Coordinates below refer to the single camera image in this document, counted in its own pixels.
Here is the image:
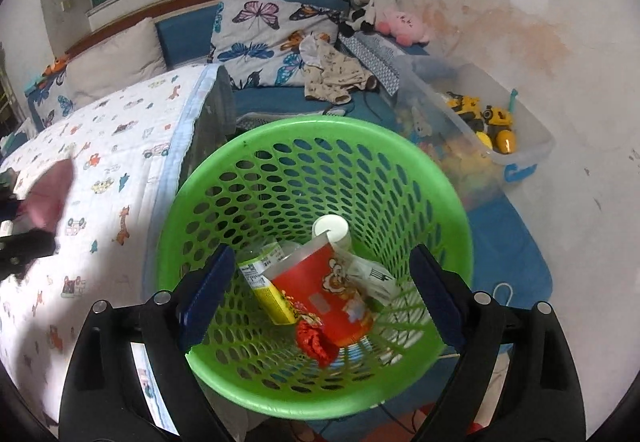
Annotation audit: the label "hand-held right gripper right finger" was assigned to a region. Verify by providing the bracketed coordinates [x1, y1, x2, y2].
[409, 243, 587, 442]

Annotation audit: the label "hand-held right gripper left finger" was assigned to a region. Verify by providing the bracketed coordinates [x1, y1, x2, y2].
[59, 243, 236, 442]

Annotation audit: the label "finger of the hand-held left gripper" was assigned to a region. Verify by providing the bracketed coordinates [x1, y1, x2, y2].
[0, 228, 55, 281]
[0, 172, 24, 224]

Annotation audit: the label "pink paper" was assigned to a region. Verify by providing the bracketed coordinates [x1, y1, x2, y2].
[25, 159, 76, 229]

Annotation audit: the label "clear printed plastic wrapper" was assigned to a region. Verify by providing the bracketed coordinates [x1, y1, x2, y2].
[345, 249, 402, 314]

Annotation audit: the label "red printed paper cup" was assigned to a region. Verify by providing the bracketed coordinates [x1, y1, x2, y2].
[262, 232, 379, 349]

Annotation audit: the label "red wrapper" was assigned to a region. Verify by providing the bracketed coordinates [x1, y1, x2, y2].
[295, 312, 337, 368]

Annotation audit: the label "white paper cup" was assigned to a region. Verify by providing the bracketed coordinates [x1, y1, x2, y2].
[311, 215, 351, 254]

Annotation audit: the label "green perforated plastic basket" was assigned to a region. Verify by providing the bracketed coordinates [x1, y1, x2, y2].
[156, 116, 475, 421]

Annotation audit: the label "blue bed sheet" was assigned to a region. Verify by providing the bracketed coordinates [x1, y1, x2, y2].
[155, 0, 554, 324]

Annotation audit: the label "white printed quilt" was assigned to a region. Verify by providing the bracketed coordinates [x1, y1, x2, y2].
[0, 64, 224, 442]

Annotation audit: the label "metal rack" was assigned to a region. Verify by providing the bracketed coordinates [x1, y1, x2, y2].
[0, 67, 14, 144]

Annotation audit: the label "small butterfly print pillow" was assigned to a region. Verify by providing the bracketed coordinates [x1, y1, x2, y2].
[25, 71, 77, 129]

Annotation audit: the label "orange fish plush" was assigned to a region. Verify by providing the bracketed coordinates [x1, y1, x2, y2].
[42, 53, 69, 76]

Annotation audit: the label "clear plastic storage box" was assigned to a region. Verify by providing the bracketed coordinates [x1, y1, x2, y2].
[395, 57, 557, 214]

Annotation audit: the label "yellow toy truck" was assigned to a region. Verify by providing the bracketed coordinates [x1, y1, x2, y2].
[475, 104, 517, 154]

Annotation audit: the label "white pillow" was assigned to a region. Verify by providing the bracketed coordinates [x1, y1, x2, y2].
[62, 17, 169, 109]

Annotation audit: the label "yellow toy excavator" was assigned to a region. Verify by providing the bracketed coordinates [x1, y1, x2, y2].
[446, 91, 484, 129]

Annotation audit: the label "beige printed baby clothes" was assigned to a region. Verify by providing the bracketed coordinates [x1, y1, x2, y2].
[298, 33, 379, 106]

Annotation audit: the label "blue patterned cloth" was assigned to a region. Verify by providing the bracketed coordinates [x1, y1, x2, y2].
[337, 31, 417, 96]

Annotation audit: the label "large butterfly print pillow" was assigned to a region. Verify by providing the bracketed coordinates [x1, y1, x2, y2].
[206, 0, 347, 91]

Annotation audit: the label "pink round plush toy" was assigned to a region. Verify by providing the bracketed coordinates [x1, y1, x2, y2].
[375, 8, 431, 47]

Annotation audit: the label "wooden headboard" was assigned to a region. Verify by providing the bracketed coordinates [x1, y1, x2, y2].
[65, 0, 347, 59]

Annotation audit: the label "white cord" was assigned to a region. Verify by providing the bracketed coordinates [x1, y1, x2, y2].
[492, 281, 516, 309]

